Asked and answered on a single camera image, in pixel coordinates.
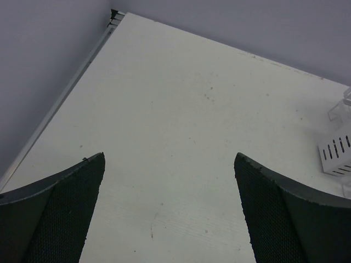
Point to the white wire dish rack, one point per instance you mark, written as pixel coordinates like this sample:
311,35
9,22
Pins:
340,116

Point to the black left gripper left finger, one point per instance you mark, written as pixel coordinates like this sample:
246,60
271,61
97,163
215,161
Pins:
48,220

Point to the aluminium table edge rail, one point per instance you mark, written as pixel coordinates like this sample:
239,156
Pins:
115,19

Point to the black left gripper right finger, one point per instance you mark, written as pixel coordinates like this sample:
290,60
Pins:
288,221

